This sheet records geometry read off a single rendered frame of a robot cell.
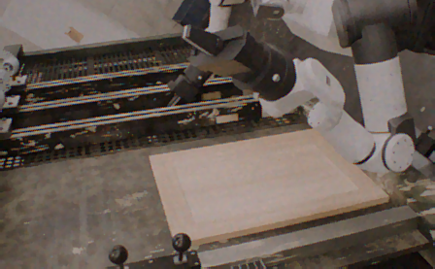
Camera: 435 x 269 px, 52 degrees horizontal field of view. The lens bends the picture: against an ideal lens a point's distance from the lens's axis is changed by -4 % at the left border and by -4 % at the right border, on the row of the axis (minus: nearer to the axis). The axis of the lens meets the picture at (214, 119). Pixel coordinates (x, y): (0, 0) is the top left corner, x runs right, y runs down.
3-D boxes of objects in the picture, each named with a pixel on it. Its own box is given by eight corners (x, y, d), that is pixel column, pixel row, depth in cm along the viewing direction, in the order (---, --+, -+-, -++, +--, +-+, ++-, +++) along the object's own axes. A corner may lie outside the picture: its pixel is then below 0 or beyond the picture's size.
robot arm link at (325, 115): (268, 97, 82) (315, 138, 88) (308, 73, 77) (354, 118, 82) (271, 73, 87) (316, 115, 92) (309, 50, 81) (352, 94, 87)
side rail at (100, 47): (216, 50, 274) (215, 31, 270) (26, 74, 251) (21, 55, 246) (213, 46, 281) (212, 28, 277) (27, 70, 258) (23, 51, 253)
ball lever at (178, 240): (190, 269, 95) (193, 246, 84) (173, 272, 94) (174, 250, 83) (186, 252, 97) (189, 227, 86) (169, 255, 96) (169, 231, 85)
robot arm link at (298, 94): (243, 110, 80) (284, 127, 87) (290, 81, 74) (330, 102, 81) (234, 57, 86) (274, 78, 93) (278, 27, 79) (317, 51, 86)
